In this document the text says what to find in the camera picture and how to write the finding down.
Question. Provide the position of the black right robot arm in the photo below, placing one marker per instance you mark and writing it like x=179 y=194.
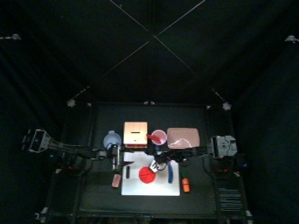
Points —
x=223 y=145

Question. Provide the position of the pink plastic tray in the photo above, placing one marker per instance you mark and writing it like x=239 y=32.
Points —
x=183 y=137

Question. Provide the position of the white cutting board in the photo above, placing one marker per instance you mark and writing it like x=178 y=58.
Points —
x=155 y=188

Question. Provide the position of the blue bowl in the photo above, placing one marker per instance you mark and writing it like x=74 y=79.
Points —
x=111 y=140

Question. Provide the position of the wooden box with red panel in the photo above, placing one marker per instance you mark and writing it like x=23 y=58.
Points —
x=135 y=131

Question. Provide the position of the orange container with green cap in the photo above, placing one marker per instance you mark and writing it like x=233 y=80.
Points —
x=186 y=185

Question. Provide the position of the striped rectangular toy block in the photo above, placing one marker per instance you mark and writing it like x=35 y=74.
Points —
x=116 y=181

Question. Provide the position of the red plastic spoon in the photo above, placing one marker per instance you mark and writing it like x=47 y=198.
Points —
x=150 y=136

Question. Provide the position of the red plastic cup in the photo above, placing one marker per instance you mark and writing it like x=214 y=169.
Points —
x=159 y=137

